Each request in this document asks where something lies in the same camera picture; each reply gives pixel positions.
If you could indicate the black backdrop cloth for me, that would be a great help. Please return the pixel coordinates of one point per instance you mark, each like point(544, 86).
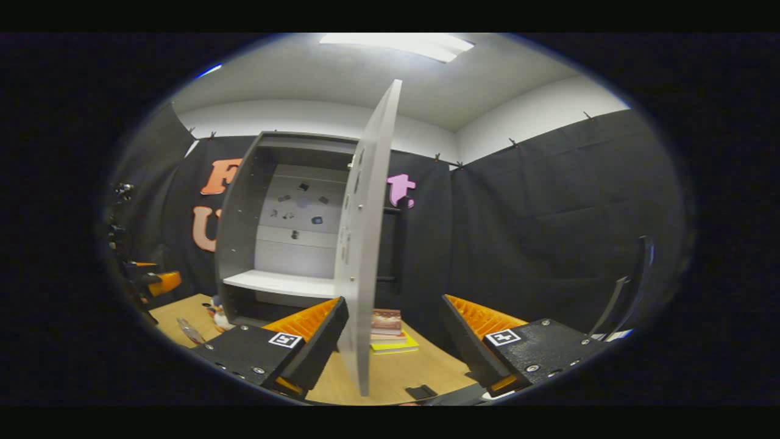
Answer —
point(548, 213)

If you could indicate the yellow book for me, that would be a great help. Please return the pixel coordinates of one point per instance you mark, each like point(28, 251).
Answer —
point(396, 346)

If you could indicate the brown cover book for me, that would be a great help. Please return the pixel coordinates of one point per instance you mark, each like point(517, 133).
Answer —
point(387, 322)

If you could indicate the clear bottle with red label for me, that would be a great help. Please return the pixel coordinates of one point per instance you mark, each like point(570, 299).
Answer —
point(191, 331)

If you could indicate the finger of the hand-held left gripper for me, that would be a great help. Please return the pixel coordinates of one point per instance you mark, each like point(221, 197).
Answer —
point(164, 282)
point(143, 265)

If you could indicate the ceiling light panel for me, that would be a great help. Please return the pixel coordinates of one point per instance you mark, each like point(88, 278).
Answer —
point(209, 71)

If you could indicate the grey cabinet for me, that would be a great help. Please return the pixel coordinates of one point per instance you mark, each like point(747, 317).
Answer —
point(241, 231)

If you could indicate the white cabinet shelf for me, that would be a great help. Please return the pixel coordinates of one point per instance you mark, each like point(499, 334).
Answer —
point(274, 283)

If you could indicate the white cabinet door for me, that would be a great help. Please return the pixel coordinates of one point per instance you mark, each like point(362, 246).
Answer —
point(365, 256)

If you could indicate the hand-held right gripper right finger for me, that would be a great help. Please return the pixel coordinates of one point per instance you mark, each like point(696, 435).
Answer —
point(472, 353)

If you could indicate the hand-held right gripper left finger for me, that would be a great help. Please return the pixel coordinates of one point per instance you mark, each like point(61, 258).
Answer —
point(314, 356)

